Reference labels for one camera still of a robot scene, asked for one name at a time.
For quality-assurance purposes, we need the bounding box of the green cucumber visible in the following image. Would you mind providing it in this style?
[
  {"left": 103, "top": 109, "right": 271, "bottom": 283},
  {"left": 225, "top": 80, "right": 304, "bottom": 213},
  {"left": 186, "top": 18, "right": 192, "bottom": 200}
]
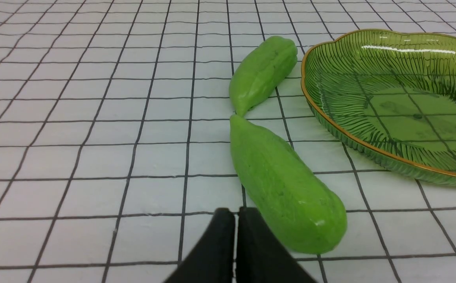
[
  {"left": 228, "top": 36, "right": 298, "bottom": 116},
  {"left": 230, "top": 114, "right": 348, "bottom": 254}
]

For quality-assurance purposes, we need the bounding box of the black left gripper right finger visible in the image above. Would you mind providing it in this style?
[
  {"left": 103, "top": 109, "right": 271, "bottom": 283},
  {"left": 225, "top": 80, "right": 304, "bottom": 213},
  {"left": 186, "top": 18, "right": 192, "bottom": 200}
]
[{"left": 236, "top": 207, "right": 316, "bottom": 283}]

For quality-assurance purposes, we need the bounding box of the green glass plate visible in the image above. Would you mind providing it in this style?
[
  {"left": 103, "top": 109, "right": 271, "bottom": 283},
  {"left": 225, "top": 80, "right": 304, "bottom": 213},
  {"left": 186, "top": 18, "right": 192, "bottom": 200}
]
[{"left": 301, "top": 29, "right": 456, "bottom": 186}]

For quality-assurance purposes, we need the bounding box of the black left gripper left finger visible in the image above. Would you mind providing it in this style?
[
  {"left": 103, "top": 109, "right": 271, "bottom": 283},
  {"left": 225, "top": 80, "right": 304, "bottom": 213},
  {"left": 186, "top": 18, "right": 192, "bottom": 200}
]
[{"left": 165, "top": 208, "right": 235, "bottom": 283}]

